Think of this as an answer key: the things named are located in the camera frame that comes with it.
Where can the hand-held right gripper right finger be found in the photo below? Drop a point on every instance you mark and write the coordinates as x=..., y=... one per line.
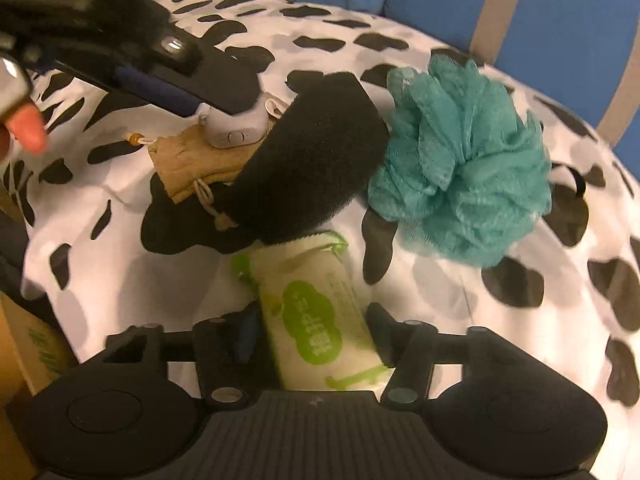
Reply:
x=384, y=331

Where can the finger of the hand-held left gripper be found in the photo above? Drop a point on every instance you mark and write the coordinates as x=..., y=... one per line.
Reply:
x=230, y=82
x=160, y=92

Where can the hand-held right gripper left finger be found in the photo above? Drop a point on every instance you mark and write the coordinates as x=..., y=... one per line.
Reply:
x=246, y=334

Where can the white small device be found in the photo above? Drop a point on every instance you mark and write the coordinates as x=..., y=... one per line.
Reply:
x=235, y=130

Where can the green wet wipes packet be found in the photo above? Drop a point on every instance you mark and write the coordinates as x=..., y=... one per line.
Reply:
x=310, y=320

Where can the black foam sponge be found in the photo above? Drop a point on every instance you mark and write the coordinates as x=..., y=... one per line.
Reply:
x=310, y=160

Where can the teal mesh bath loofah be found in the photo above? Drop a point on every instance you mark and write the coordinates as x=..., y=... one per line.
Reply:
x=460, y=170

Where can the brown cardboard box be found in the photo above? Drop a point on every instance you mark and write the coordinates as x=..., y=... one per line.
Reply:
x=20, y=345

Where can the person's left hand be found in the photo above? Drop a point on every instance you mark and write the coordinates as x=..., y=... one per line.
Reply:
x=30, y=127

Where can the cow print blanket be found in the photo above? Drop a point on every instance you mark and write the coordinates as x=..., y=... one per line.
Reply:
x=125, y=265

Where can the blue striped pillow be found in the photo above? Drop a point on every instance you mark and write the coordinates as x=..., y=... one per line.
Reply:
x=440, y=0

